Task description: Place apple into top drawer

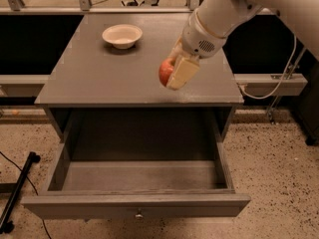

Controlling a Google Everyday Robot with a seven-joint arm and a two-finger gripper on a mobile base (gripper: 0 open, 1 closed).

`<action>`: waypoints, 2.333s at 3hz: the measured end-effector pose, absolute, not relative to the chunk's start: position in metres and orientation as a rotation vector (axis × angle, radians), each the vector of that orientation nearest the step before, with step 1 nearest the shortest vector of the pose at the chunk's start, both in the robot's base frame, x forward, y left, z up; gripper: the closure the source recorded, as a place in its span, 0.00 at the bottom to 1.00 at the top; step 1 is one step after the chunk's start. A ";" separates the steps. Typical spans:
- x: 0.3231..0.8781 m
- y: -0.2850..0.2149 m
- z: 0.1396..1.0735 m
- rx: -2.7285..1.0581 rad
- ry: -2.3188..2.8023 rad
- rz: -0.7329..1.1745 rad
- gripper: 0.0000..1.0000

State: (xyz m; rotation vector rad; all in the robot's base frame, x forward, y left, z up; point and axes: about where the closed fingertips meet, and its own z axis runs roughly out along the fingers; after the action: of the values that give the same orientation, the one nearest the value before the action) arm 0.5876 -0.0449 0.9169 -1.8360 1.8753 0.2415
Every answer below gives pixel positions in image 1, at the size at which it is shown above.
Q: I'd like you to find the red apple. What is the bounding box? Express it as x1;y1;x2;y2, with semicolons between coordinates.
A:
159;58;174;86

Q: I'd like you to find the thin black floor cable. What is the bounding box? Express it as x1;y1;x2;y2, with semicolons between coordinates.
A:
0;150;53;239

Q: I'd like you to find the grey cabinet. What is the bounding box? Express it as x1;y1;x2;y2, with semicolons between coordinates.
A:
34;12;245;141

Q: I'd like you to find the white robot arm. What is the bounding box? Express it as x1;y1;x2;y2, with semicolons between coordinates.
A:
159;0;319;90

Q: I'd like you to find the open grey top drawer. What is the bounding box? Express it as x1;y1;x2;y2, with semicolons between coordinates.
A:
22;140;250;219

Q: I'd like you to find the black stand leg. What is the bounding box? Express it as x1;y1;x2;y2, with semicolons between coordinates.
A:
0;151;41;233

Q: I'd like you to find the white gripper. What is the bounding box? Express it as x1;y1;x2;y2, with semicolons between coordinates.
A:
166;11;226;90

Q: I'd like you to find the white bowl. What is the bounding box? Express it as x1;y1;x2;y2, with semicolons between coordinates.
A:
102;24;143;50

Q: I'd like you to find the white cable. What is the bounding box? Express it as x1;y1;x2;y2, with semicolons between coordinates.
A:
238;33;298;101

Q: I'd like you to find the metal frame rail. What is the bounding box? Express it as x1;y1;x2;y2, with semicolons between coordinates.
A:
0;0;203;16

